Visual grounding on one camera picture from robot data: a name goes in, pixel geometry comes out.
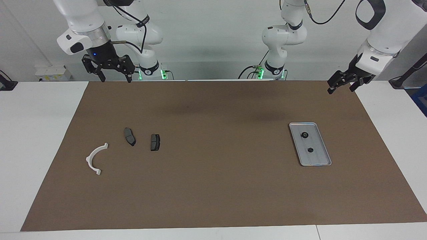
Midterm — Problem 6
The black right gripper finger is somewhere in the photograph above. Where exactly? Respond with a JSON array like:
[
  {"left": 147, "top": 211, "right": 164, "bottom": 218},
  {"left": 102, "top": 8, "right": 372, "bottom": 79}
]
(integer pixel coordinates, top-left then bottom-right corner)
[
  {"left": 82, "top": 55, "right": 106, "bottom": 83},
  {"left": 115, "top": 55, "right": 135, "bottom": 83}
]

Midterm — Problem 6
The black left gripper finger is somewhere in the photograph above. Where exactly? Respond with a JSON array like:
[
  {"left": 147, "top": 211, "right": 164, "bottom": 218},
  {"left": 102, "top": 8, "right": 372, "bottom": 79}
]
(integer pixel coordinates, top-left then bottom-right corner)
[
  {"left": 327, "top": 71, "right": 349, "bottom": 95},
  {"left": 349, "top": 77, "right": 371, "bottom": 92}
]

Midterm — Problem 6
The silver metal tray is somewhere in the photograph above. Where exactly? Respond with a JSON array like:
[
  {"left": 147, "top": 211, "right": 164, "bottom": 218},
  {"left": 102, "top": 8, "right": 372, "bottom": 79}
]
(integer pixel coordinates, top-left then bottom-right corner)
[{"left": 289, "top": 122, "right": 332, "bottom": 167}]

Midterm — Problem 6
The white box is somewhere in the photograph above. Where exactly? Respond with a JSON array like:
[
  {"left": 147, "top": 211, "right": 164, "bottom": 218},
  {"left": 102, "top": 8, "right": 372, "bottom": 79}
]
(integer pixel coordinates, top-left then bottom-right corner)
[{"left": 35, "top": 64, "right": 72, "bottom": 82}]

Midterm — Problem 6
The blue crate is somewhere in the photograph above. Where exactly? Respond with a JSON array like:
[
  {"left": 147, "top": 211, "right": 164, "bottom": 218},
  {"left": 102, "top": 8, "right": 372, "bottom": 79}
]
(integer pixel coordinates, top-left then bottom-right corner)
[{"left": 410, "top": 83, "right": 427, "bottom": 117}]

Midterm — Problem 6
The dark grey curved brake pad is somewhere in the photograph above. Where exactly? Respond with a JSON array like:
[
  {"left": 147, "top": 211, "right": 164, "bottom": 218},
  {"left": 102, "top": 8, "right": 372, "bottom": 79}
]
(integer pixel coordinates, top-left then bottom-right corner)
[{"left": 124, "top": 128, "right": 136, "bottom": 147}]

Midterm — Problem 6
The black table clamp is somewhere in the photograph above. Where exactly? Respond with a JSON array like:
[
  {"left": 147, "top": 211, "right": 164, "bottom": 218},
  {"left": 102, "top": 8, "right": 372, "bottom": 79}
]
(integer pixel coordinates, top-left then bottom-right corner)
[{"left": 0, "top": 69, "right": 18, "bottom": 91}]

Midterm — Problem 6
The brown table mat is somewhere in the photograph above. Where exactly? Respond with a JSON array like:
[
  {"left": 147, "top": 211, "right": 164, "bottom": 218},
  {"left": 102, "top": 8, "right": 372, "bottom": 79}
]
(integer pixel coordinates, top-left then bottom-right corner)
[{"left": 21, "top": 80, "right": 427, "bottom": 231}]

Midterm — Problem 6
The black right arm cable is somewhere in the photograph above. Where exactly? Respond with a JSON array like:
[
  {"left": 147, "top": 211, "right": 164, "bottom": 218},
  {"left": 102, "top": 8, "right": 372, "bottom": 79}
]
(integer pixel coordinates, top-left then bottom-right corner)
[{"left": 103, "top": 0, "right": 149, "bottom": 54}]

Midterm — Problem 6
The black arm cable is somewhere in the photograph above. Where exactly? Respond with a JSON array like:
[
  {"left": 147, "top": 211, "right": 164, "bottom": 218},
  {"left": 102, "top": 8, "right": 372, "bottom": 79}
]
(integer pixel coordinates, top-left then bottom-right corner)
[
  {"left": 304, "top": 0, "right": 347, "bottom": 25},
  {"left": 103, "top": 0, "right": 149, "bottom": 54}
]

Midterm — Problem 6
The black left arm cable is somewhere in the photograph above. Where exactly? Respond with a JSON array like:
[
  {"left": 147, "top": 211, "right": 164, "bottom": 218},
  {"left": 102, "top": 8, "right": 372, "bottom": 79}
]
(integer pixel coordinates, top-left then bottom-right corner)
[{"left": 304, "top": 0, "right": 347, "bottom": 25}]

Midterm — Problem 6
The white curved plastic bracket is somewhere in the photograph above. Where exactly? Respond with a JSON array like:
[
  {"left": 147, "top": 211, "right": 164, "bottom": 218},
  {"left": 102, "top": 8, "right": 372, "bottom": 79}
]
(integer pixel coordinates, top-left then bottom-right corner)
[{"left": 86, "top": 143, "right": 109, "bottom": 176}]

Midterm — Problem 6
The black left base cable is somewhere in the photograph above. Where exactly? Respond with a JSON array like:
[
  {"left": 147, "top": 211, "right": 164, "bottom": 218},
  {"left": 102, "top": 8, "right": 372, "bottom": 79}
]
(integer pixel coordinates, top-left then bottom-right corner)
[{"left": 238, "top": 65, "right": 264, "bottom": 79}]

